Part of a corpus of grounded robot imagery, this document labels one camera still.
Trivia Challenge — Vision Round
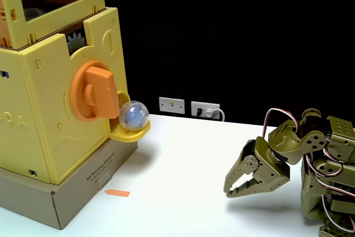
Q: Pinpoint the grey plastic gear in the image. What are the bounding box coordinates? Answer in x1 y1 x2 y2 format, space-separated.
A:
65 32 87 56

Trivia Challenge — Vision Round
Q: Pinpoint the white wall socket with plugs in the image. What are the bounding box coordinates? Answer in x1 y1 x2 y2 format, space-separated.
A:
190 100 221 120

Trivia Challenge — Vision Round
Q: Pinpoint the clear plastic capsule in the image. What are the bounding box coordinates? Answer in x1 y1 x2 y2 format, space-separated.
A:
23 7 45 22

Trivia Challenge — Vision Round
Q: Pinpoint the red white black servo cable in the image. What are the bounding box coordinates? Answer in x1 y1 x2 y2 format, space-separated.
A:
262 108 302 140

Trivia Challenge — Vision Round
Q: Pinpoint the yellow dispensing tray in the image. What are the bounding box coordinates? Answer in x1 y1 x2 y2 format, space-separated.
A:
108 120 152 143

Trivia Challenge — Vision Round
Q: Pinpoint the white wall socket plate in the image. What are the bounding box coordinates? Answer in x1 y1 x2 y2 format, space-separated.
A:
158 97 185 115

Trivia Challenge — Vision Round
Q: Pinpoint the orange vending machine knob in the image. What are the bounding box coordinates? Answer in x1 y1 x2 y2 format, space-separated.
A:
69 60 121 121

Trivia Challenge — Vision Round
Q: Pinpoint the orange arrow tape marker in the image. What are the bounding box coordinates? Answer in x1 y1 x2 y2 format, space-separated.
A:
104 189 130 198

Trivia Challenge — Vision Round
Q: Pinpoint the yellow capsule vending machine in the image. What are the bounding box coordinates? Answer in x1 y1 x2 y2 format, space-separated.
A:
0 0 152 185

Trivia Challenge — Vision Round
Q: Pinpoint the white plug and cable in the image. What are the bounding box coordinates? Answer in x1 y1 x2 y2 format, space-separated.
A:
204 108 226 122

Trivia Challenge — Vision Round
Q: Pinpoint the clear capsule with blue toy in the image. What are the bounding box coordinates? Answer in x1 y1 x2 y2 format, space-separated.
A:
118 100 150 132

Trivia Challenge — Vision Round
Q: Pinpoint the brown cardboard box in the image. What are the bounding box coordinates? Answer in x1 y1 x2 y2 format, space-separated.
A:
0 137 139 231

